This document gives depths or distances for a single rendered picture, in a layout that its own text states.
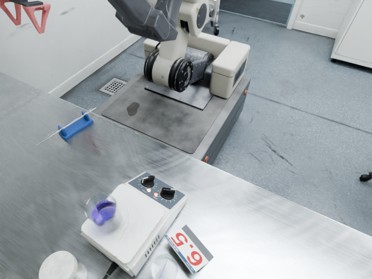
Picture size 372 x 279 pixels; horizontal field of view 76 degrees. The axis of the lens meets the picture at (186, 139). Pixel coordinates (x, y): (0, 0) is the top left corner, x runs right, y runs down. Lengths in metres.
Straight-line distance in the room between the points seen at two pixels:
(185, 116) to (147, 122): 0.21
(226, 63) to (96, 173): 0.94
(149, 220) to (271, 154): 1.33
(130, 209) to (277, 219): 0.34
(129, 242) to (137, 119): 0.93
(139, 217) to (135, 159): 0.22
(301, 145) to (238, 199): 1.29
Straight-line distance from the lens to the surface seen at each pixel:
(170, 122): 1.30
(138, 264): 0.51
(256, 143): 1.75
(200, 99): 1.41
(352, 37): 2.73
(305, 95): 2.30
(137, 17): 0.57
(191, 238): 0.57
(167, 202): 0.54
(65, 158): 0.74
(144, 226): 0.49
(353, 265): 0.66
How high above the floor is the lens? 1.29
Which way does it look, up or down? 50 degrees down
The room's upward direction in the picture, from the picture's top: 2 degrees clockwise
